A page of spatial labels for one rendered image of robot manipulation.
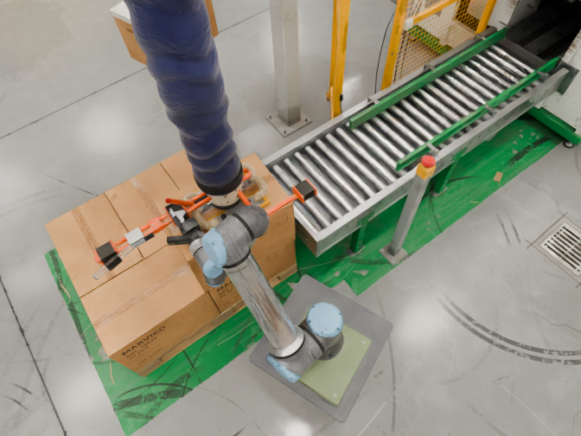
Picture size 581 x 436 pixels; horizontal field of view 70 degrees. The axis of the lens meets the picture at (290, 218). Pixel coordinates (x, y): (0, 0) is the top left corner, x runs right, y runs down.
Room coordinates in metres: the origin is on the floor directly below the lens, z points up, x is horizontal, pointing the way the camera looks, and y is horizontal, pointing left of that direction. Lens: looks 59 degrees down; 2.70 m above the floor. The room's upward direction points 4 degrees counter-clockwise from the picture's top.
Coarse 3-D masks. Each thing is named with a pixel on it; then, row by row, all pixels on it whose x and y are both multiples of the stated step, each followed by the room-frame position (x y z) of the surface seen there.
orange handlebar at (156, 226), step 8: (248, 176) 1.23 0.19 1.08; (240, 192) 1.14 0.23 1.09; (192, 200) 1.12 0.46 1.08; (208, 200) 1.11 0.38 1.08; (288, 200) 1.07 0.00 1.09; (192, 208) 1.07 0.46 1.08; (272, 208) 1.03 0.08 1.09; (280, 208) 1.04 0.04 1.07; (160, 216) 1.04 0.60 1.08; (168, 216) 1.04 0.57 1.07; (152, 224) 0.99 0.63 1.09; (160, 224) 0.99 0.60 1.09; (168, 224) 1.00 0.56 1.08; (152, 232) 0.96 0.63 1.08; (120, 240) 0.93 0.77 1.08; (120, 248) 0.89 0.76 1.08; (96, 256) 0.86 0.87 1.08
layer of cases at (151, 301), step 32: (128, 192) 1.59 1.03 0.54; (160, 192) 1.57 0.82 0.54; (64, 224) 1.38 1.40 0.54; (96, 224) 1.36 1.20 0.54; (128, 224) 1.35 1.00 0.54; (64, 256) 1.16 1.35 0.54; (128, 256) 1.13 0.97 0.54; (160, 256) 1.11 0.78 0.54; (288, 256) 1.16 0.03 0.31; (96, 288) 0.94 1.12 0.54; (128, 288) 0.92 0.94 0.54; (160, 288) 0.91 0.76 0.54; (192, 288) 0.90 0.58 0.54; (224, 288) 0.92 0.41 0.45; (96, 320) 0.75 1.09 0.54; (128, 320) 0.74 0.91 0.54; (160, 320) 0.73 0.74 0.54; (192, 320) 0.79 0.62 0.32; (128, 352) 0.59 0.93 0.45; (160, 352) 0.65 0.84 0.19
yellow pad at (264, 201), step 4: (256, 192) 1.22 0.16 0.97; (248, 196) 1.19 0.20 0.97; (252, 196) 1.19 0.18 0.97; (264, 196) 1.19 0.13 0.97; (248, 200) 1.15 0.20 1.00; (252, 200) 1.17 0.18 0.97; (260, 200) 1.16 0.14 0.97; (264, 200) 1.17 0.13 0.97; (268, 200) 1.16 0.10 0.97; (244, 204) 1.15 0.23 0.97; (252, 204) 1.14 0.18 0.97; (256, 204) 1.14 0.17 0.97; (260, 204) 1.14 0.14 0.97; (264, 204) 1.14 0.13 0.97; (220, 212) 1.11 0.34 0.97; (224, 212) 1.11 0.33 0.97; (216, 216) 1.09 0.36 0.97; (220, 216) 1.08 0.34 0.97; (224, 216) 1.07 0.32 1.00; (220, 220) 1.06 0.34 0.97; (208, 228) 1.02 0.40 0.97
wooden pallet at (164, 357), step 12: (276, 276) 1.10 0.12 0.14; (288, 276) 1.15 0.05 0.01; (240, 300) 0.95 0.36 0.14; (228, 312) 0.90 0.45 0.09; (216, 324) 0.84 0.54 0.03; (192, 336) 0.78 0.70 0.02; (180, 348) 0.71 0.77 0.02; (156, 360) 0.62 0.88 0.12; (168, 360) 0.64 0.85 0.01; (144, 372) 0.57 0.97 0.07
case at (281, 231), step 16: (240, 160) 1.45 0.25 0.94; (256, 160) 1.44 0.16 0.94; (272, 176) 1.33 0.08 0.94; (176, 192) 1.27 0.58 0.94; (192, 192) 1.26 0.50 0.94; (272, 192) 1.23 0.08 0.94; (160, 208) 1.18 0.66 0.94; (288, 208) 1.14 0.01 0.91; (272, 224) 1.09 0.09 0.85; (288, 224) 1.13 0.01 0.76; (256, 240) 1.04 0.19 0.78; (272, 240) 1.08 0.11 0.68; (288, 240) 1.13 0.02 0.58; (192, 256) 0.89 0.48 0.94; (256, 256) 1.03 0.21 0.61; (208, 288) 0.88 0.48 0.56
